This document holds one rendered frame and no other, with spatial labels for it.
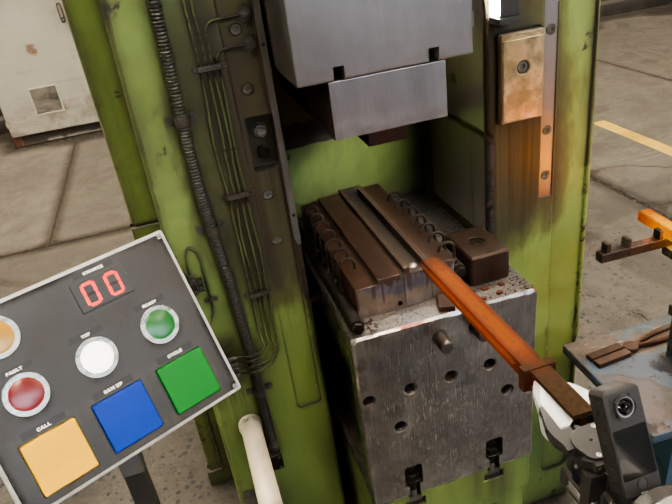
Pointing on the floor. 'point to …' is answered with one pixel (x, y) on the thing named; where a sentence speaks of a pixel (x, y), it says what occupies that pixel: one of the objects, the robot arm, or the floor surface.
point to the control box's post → (139, 480)
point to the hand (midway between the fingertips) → (547, 381)
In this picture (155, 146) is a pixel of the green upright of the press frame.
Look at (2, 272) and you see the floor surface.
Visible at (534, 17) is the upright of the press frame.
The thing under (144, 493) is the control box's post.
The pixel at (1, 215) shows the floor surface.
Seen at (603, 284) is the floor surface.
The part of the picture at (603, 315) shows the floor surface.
